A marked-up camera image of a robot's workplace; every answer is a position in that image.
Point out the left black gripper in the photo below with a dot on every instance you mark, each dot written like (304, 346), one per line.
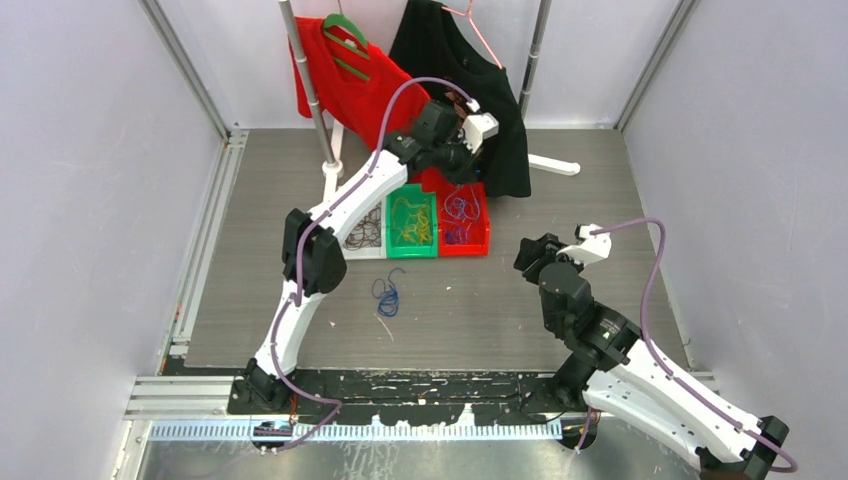
(467, 172)

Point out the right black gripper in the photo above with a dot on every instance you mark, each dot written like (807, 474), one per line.
(543, 249)

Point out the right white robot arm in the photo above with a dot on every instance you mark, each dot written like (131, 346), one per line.
(614, 368)

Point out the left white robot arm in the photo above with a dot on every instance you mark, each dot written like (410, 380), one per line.
(314, 264)

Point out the red plastic bin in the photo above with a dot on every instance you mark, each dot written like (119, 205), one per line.
(462, 212)

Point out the green plastic bin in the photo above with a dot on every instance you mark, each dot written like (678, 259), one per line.
(411, 223)

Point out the white plastic bin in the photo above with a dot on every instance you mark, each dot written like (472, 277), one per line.
(367, 239)

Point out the white clothes rack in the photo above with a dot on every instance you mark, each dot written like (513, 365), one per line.
(330, 141)

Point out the black t-shirt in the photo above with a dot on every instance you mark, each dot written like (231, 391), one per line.
(428, 43)

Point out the red t-shirt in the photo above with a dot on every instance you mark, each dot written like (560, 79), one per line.
(354, 88)

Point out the pink clothes hanger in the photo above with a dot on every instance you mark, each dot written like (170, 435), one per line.
(468, 14)

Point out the green clothes hanger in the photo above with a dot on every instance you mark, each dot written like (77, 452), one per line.
(348, 43)

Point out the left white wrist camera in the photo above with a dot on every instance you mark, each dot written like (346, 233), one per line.
(476, 129)

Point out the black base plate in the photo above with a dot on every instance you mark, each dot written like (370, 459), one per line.
(414, 398)

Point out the white slotted cable duct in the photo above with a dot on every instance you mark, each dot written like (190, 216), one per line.
(279, 431)

